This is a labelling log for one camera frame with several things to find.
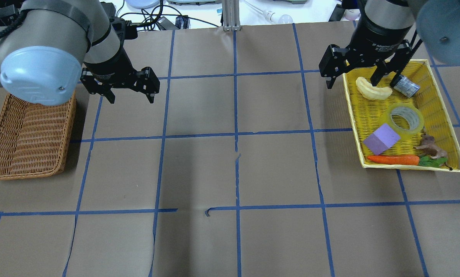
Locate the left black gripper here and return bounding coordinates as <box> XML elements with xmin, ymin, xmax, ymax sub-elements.
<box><xmin>80</xmin><ymin>48</ymin><xmax>160</xmax><ymax>104</ymax></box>

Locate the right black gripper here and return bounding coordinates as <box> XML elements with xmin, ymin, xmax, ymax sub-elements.
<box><xmin>318</xmin><ymin>17</ymin><xmax>412</xmax><ymax>89</ymax></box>

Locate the yellow clear tape roll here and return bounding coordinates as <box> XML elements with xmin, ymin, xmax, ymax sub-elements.
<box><xmin>380</xmin><ymin>102</ymin><xmax>425</xmax><ymax>140</ymax></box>

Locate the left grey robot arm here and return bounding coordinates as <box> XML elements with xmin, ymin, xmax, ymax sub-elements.
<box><xmin>0</xmin><ymin>0</ymin><xmax>160</xmax><ymax>106</ymax></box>

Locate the pale yellow banana toy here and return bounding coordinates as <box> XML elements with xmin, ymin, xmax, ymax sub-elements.
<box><xmin>355</xmin><ymin>77</ymin><xmax>393</xmax><ymax>100</ymax></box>

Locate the yellow plastic basket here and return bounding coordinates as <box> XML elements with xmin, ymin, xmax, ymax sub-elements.
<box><xmin>342</xmin><ymin>59</ymin><xmax>460</xmax><ymax>172</ymax></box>

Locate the black power adapter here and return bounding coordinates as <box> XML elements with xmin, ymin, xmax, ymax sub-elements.
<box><xmin>155</xmin><ymin>16</ymin><xmax>179</xmax><ymax>30</ymax></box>

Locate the purple foam cube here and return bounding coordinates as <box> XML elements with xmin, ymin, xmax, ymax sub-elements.
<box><xmin>363</xmin><ymin>123</ymin><xmax>401</xmax><ymax>155</ymax></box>

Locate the blue plate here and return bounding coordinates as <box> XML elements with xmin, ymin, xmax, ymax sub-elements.
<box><xmin>125</xmin><ymin>0</ymin><xmax>160</xmax><ymax>10</ymax></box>

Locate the brown toy animal figure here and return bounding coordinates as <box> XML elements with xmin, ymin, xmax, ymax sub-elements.
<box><xmin>413</xmin><ymin>133</ymin><xmax>448</xmax><ymax>159</ymax></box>

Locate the white light bulb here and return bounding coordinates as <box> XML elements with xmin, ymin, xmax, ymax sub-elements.
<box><xmin>262</xmin><ymin>10</ymin><xmax>294</xmax><ymax>24</ymax></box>

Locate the brown wicker basket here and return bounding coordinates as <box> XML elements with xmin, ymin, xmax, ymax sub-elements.
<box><xmin>0</xmin><ymin>94</ymin><xmax>77</xmax><ymax>181</ymax></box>

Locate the orange toy carrot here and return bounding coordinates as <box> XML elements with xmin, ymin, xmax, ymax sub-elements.
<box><xmin>367</xmin><ymin>155</ymin><xmax>450</xmax><ymax>168</ymax></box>

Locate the aluminium frame post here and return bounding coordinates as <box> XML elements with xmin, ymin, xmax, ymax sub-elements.
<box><xmin>221</xmin><ymin>0</ymin><xmax>241</xmax><ymax>32</ymax></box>

